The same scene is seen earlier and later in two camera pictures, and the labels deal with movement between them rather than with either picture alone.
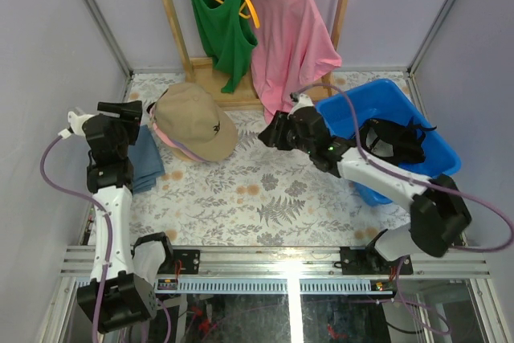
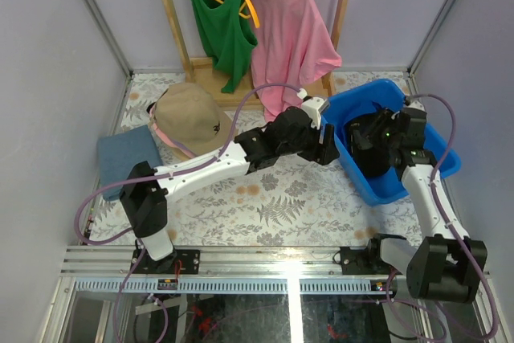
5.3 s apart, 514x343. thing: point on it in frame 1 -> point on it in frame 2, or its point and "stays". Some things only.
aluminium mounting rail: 218,270 stays
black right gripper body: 295,142 -> 385,125
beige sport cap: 190,118 stays
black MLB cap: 148,109 stays
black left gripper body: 131,116 -> 328,144
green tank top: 225,29 stays
